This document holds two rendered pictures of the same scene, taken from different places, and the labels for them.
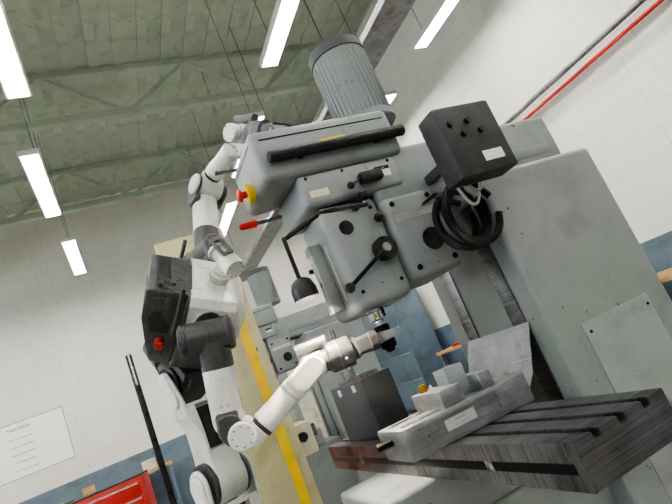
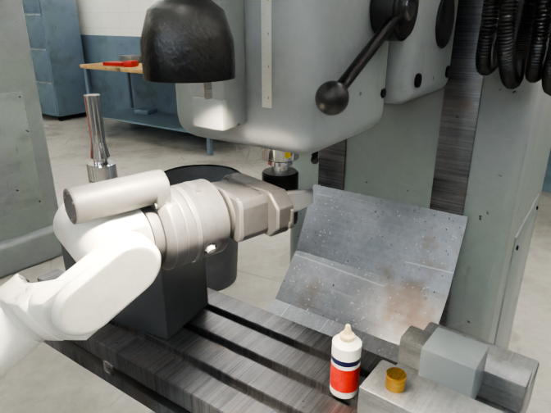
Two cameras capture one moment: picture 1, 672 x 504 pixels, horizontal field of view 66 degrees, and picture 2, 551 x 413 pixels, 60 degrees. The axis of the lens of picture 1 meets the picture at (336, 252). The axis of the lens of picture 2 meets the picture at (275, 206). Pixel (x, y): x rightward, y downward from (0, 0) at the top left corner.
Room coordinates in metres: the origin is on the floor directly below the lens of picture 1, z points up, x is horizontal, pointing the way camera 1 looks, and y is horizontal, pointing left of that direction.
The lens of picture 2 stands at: (1.03, 0.26, 1.44)
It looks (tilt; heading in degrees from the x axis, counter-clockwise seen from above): 21 degrees down; 330
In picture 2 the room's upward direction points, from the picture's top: straight up
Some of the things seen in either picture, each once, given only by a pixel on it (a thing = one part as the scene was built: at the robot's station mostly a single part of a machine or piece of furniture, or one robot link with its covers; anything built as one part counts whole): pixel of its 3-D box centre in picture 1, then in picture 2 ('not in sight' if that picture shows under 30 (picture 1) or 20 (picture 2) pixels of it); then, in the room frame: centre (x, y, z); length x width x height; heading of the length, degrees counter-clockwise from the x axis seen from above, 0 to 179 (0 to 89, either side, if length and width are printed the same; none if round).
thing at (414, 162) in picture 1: (454, 173); not in sight; (1.75, -0.49, 1.66); 0.80 x 0.23 x 0.20; 115
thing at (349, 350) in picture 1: (356, 348); (221, 214); (1.52, 0.05, 1.23); 0.13 x 0.12 x 0.10; 10
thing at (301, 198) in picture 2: (386, 334); (296, 201); (1.50, -0.04, 1.23); 0.06 x 0.02 x 0.03; 100
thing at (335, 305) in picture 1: (324, 279); (216, 16); (1.49, 0.06, 1.44); 0.04 x 0.04 x 0.21; 25
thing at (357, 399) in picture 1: (368, 403); (134, 257); (1.81, 0.10, 1.05); 0.22 x 0.12 x 0.20; 34
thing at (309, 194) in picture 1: (339, 197); not in sight; (1.55, -0.08, 1.68); 0.34 x 0.24 x 0.10; 115
